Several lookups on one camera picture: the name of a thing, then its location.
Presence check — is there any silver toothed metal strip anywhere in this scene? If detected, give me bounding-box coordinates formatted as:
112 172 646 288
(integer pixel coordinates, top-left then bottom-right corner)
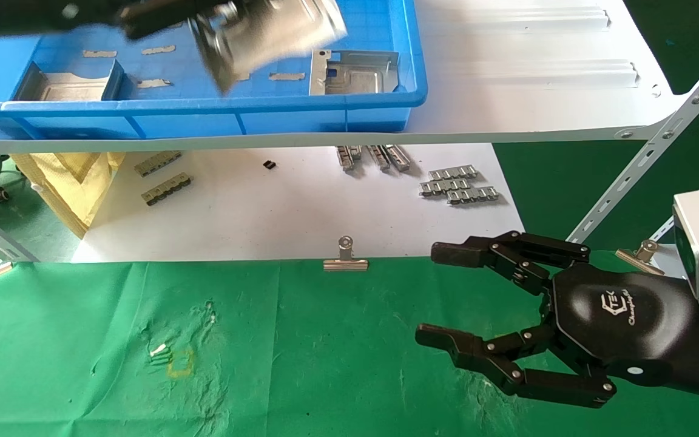
428 165 479 181
445 186 501 206
419 178 471 197

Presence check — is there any stamped sheet metal bracket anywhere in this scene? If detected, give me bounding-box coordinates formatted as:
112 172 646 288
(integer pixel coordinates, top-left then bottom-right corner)
191 0 348 95
15 61 126 103
309 50 400 96

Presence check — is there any white metal shelf panel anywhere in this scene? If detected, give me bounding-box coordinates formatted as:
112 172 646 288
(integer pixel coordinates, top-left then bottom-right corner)
0 0 690 154

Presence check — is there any yellow woven bag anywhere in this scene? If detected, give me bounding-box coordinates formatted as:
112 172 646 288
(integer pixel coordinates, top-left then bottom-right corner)
11 152 126 239

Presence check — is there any blue plastic bin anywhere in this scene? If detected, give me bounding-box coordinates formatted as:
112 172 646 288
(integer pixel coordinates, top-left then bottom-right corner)
0 0 429 141

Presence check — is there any silver metal clip part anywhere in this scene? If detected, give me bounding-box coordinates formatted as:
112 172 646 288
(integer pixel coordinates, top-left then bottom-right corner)
384 144 412 172
366 145 391 172
336 146 363 172

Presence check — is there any grey connector strip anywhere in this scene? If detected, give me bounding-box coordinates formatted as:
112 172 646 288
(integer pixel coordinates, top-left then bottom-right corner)
142 173 193 207
134 151 183 178

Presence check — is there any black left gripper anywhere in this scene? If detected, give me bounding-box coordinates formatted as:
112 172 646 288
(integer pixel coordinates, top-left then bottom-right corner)
16 0 253 41

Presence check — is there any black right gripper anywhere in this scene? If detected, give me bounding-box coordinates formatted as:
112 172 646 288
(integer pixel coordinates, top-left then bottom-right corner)
415 231 690 407

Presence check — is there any green table cloth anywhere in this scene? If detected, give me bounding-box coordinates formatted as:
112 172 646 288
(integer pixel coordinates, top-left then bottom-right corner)
0 252 699 437

